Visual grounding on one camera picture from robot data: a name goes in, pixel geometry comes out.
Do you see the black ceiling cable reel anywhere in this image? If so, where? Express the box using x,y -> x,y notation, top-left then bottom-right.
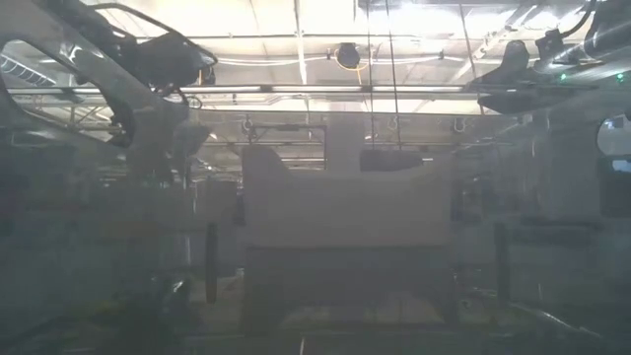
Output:
336,42 -> 362,70

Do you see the overhead light bar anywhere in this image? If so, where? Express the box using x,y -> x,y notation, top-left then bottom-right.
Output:
7,84 -> 519,96

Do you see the thin black hanging cable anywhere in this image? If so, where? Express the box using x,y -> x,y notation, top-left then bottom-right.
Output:
384,0 -> 403,149
364,0 -> 375,149

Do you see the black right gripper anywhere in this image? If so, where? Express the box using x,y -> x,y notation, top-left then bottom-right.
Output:
465,28 -> 605,115

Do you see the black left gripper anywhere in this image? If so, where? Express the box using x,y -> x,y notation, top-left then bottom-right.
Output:
120,32 -> 218,93

